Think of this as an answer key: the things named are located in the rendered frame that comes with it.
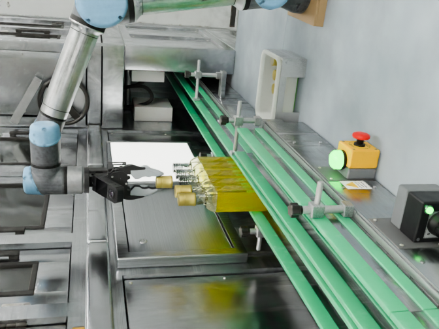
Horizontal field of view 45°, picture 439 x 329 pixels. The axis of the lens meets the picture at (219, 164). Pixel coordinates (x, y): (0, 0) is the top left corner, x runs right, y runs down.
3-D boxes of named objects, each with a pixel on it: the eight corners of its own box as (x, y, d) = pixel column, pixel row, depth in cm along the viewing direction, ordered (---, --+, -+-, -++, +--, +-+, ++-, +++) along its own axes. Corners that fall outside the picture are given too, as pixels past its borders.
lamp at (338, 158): (336, 165, 124) (325, 165, 123) (340, 147, 122) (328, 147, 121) (345, 172, 119) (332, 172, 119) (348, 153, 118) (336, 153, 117)
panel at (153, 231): (189, 147, 221) (106, 147, 213) (189, 141, 220) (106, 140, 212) (247, 263, 140) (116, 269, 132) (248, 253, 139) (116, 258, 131)
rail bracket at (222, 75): (234, 100, 226) (181, 98, 220) (238, 61, 220) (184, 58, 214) (237, 102, 221) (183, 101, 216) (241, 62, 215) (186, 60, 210)
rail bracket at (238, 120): (255, 152, 165) (215, 152, 162) (260, 100, 159) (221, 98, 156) (257, 156, 162) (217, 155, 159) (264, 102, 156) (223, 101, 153)
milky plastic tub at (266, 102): (277, 114, 182) (253, 113, 180) (286, 49, 174) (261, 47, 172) (296, 130, 167) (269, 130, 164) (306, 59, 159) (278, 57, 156)
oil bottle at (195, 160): (252, 172, 169) (186, 172, 164) (254, 156, 167) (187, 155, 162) (257, 179, 164) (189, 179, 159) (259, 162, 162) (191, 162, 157)
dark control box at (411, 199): (428, 220, 102) (389, 222, 100) (438, 183, 99) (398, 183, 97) (455, 242, 95) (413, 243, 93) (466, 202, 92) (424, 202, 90)
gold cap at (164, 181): (170, 185, 149) (155, 185, 148) (171, 173, 148) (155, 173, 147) (172, 190, 146) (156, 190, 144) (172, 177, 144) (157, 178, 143)
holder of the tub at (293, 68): (277, 129, 184) (256, 128, 182) (288, 49, 174) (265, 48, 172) (294, 145, 169) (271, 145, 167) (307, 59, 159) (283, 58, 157)
